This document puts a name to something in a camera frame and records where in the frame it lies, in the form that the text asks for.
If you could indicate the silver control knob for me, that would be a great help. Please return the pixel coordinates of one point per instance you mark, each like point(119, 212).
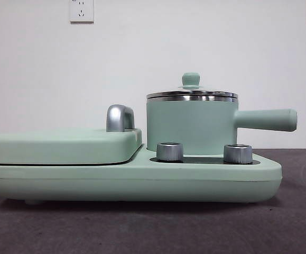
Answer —
point(237, 153)
point(170, 152)

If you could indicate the mint green griddle cover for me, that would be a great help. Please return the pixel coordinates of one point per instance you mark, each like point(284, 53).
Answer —
point(63, 148)

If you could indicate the white wall socket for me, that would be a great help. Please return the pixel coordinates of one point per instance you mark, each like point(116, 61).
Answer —
point(81, 12)

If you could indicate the mint green breakfast machine base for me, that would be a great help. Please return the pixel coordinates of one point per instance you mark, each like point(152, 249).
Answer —
point(115, 182)

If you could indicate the glass lid with green knob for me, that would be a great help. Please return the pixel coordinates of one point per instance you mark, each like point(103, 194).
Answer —
point(191, 79)

